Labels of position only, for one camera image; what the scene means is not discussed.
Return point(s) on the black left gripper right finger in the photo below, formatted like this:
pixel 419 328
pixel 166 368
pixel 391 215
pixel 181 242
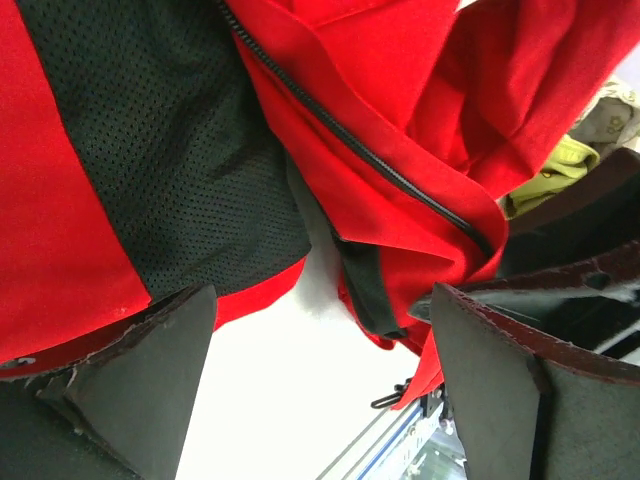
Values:
pixel 529 403

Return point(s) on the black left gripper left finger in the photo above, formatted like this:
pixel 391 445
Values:
pixel 121 412

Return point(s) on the red zip jacket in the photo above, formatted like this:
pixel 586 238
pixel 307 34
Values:
pixel 144 146

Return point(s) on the white star-patterned green-lined garment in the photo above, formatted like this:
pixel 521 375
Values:
pixel 609 121

